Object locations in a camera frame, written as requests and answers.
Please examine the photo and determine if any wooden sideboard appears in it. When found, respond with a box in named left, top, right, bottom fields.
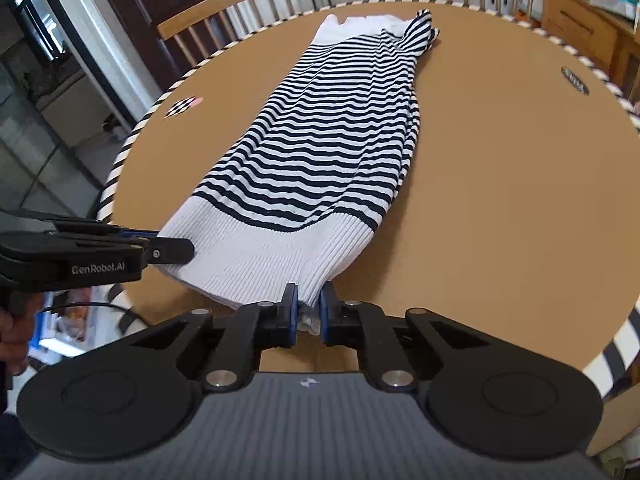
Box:
left=541, top=0, right=640, bottom=96

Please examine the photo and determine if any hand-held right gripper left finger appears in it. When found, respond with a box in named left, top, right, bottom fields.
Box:
left=102, top=282, right=301, bottom=393

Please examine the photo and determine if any dark brown door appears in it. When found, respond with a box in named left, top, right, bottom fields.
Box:
left=87, top=0, right=226, bottom=93

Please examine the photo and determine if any round table with checkered edge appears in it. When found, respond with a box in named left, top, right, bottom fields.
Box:
left=97, top=0, right=640, bottom=406

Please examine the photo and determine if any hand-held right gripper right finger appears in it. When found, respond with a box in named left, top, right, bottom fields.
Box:
left=319, top=282, right=516, bottom=393

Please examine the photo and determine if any black white striped sweater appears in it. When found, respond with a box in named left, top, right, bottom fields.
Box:
left=159, top=8, right=441, bottom=335

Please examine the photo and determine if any black cable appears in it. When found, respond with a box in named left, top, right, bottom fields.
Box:
left=42, top=301, right=147, bottom=332

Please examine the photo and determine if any person's left hand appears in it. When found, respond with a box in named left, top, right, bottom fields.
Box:
left=0, top=292, right=45, bottom=377

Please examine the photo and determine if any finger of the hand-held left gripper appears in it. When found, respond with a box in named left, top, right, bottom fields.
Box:
left=0, top=208, right=161, bottom=241
left=141, top=237, right=195, bottom=267

